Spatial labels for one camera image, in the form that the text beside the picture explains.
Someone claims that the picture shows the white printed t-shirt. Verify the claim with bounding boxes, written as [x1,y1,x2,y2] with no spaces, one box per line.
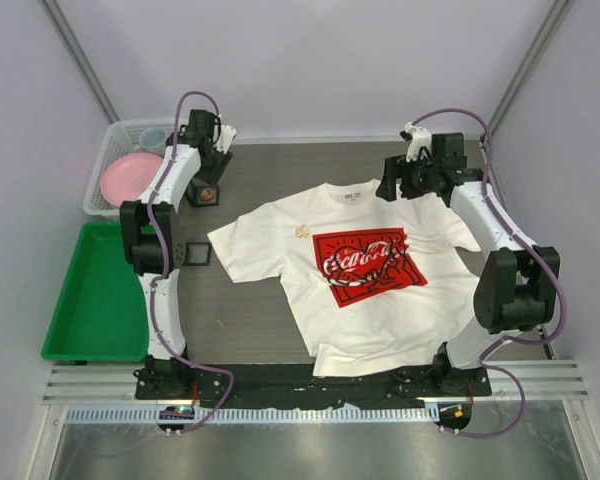
[208,180,479,377]

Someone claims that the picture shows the pink plate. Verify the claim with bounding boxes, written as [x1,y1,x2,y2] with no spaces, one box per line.
[100,152,163,207]

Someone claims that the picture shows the black box with orange brooch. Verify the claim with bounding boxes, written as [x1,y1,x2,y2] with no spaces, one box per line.
[185,180,220,208]

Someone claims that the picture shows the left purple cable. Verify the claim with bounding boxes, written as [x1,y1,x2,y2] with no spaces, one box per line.
[146,90,236,434]

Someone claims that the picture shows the light blue cup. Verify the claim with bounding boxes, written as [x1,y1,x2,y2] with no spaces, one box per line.
[135,127,170,158]

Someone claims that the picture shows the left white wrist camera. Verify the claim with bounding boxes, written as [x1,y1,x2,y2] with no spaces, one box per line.
[213,116,237,153]

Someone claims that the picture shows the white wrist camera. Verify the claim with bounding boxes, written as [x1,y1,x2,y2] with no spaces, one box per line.
[213,116,237,153]
[399,122,432,163]

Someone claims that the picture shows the gold flower brooch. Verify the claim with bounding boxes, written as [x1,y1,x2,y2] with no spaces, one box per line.
[295,225,310,238]

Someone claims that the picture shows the white slotted cable duct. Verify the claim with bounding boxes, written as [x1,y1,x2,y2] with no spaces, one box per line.
[65,403,439,426]

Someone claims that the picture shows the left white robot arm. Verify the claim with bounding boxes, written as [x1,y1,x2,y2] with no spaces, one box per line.
[119,109,236,399]

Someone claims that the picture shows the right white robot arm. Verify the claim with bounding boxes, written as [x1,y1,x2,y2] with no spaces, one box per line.
[376,124,560,395]

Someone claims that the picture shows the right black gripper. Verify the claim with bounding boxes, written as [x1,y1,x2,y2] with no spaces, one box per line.
[376,151,441,202]

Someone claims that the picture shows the green plastic tray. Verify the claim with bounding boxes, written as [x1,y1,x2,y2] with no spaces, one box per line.
[41,222,148,363]

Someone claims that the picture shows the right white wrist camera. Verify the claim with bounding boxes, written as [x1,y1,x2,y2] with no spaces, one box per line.
[399,122,432,163]

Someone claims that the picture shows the white plastic basket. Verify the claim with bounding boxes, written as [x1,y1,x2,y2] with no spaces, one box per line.
[83,117,174,221]

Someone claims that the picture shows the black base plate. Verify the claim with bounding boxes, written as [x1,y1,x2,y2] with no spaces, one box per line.
[133,359,492,410]

